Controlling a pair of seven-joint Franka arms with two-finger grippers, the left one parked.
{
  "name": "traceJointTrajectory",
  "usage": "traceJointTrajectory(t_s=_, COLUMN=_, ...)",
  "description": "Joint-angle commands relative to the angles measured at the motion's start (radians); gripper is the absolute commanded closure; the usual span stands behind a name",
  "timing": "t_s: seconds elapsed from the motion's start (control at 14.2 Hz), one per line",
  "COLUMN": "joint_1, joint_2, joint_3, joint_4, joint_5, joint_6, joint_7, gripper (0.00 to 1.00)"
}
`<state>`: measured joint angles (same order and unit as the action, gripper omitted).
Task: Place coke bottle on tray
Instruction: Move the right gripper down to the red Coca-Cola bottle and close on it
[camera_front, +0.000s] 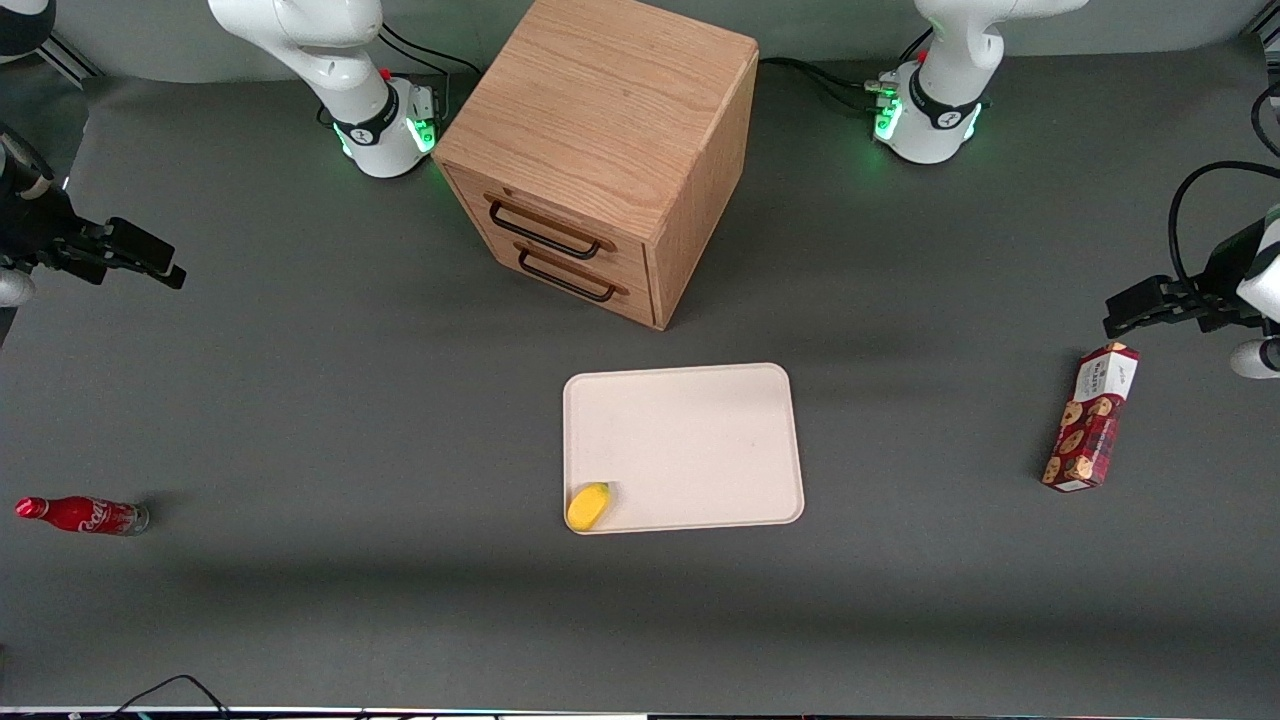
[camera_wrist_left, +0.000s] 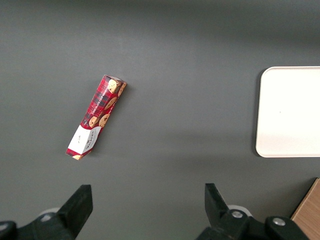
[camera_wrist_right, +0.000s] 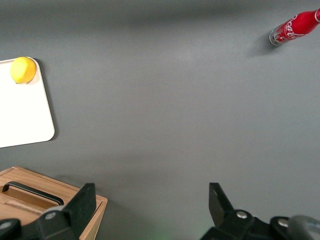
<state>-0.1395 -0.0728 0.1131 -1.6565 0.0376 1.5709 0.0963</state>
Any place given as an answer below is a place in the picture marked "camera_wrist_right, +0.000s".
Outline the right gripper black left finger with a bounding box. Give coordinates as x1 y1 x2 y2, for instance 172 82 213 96
0 182 97 240

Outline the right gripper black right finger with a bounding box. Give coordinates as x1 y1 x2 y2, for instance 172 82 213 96
199 182 320 240

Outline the red coke bottle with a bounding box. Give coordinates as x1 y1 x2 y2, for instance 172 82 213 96
268 7 320 47

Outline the white tray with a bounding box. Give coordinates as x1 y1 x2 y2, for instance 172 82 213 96
0 56 56 149

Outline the yellow lemon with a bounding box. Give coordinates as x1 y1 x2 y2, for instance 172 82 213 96
9 56 37 85

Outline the black box handle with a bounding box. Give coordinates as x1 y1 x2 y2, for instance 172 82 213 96
1 181 65 206

